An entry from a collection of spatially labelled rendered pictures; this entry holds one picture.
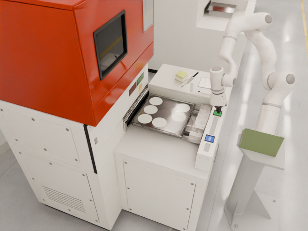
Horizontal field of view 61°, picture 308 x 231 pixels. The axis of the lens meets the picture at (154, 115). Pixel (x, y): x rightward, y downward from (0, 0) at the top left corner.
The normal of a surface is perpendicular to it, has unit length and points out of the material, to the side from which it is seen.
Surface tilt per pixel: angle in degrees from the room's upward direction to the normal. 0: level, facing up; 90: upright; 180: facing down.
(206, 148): 0
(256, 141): 90
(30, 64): 90
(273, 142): 90
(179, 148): 0
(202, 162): 90
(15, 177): 0
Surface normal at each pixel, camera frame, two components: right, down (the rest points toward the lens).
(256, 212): -0.36, 0.61
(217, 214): 0.00, -0.76
